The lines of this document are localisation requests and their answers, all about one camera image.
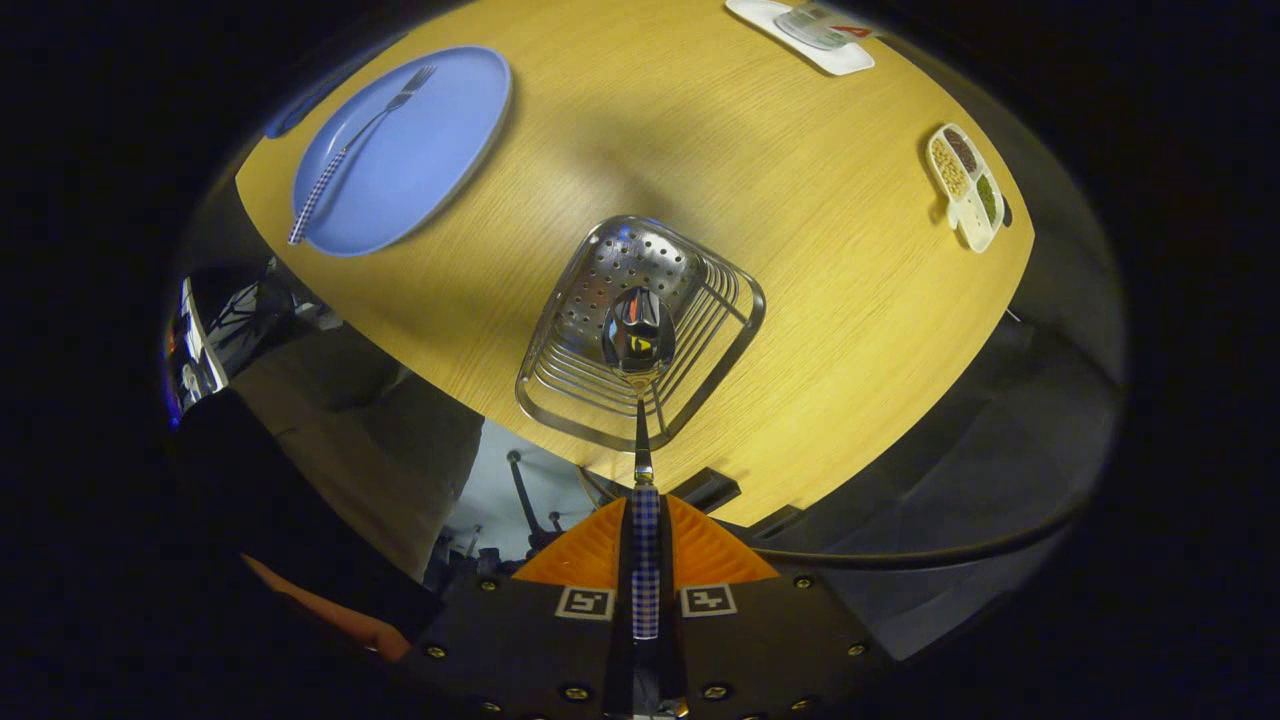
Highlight blue folded cloth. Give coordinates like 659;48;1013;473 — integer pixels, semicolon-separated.
262;60;341;139

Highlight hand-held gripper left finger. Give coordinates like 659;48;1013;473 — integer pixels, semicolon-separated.
400;495;641;720

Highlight metal wire basket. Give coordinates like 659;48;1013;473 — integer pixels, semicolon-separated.
515;215;767;453

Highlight fork with checkered handle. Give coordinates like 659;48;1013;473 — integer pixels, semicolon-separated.
287;65;438;246

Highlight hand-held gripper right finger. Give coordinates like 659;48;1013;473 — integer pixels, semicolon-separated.
662;495;881;720

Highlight white square coaster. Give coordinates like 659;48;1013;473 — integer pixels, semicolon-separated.
725;0;876;77

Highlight blue round plate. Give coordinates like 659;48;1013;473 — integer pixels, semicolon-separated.
292;45;513;258

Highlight person's black clothing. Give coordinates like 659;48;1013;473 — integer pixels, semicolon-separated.
170;390;441;641

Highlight spoon with checkered handle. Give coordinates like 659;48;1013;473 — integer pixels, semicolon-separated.
602;287;677;641

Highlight white divided seasoning tray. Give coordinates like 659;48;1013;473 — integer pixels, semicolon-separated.
925;123;1006;254

